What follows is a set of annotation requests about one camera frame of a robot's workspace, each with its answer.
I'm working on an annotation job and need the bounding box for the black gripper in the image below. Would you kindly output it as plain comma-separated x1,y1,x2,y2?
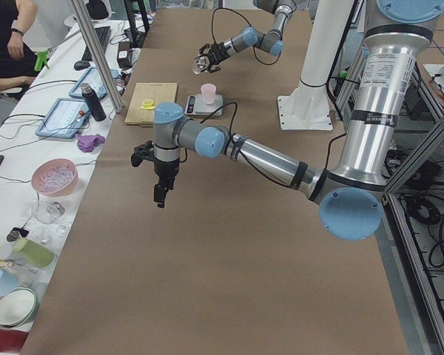
153,159,180,208
198,42,228,74

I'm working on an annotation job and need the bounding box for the glass sauce bottle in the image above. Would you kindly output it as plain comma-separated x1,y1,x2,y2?
192,55,210,75

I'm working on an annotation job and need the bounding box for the pink plastic cup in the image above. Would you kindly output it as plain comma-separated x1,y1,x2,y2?
201,83,216,105

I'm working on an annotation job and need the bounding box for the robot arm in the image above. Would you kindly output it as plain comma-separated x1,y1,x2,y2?
151,1,444,240
192,1,300,75

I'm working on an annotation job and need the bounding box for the silver kitchen scale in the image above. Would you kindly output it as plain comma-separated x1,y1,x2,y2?
184,94,223,116

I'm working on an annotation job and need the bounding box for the green tumbler cup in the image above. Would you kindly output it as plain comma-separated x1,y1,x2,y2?
13,238,55,268

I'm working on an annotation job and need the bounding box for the light blue cup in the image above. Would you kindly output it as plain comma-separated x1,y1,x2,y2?
0,269,19,297

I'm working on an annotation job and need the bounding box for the bamboo cutting board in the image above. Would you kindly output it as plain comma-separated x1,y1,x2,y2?
124,83,178,127

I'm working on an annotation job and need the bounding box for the purple glove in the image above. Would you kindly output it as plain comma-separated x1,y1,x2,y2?
75,134,105,152

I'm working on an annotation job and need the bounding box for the pink bowl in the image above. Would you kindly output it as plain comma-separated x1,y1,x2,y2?
31,158,78,197

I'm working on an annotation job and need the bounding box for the black keyboard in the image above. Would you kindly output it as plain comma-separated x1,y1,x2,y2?
81,25,112,62

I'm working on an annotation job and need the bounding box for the black water bottle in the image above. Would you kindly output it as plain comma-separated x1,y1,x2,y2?
80,82,107,121

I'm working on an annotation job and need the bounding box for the lower teach pendant tablet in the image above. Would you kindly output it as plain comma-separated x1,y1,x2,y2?
35,98,90,139

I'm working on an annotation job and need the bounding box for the teach pendant tablet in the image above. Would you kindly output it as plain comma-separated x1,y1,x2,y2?
68,67,107,99
35,98,90,139

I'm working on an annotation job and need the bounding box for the wine glass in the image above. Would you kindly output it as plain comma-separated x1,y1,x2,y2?
23,200,71,237

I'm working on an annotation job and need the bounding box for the upper teach pendant tablet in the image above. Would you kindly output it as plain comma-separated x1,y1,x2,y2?
68,67,107,99

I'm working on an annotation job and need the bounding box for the computer mouse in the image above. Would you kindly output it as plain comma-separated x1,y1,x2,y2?
73,61,90,71

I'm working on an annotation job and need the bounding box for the white green bowl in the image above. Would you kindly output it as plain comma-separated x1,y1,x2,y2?
0,288,40,328

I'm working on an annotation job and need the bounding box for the person in black shirt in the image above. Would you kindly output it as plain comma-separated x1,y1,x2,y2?
0,0,38,92

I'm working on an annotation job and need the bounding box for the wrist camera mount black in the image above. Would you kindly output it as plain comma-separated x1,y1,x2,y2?
130,141,155,167

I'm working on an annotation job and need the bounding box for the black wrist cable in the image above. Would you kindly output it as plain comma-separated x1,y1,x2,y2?
177,101,245,163

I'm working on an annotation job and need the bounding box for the white pedestal column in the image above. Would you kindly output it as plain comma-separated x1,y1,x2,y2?
277,0,355,131

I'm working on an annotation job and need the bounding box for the aluminium frame post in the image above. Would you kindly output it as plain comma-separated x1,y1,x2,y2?
70,0,124,113

